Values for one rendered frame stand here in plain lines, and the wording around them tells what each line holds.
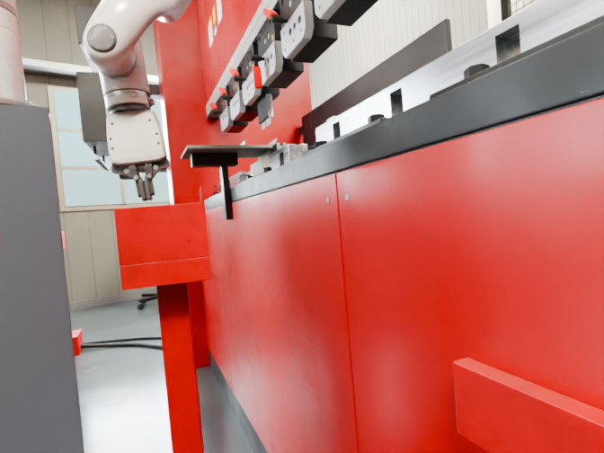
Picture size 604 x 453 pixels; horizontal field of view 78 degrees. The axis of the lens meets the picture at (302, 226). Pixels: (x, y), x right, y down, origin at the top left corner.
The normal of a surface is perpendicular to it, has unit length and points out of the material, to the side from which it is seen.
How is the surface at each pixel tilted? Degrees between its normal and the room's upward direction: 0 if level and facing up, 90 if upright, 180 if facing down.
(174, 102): 90
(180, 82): 90
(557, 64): 90
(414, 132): 90
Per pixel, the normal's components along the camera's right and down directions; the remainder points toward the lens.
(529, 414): -0.91, 0.09
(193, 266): 0.25, 0.00
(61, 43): 0.58, -0.03
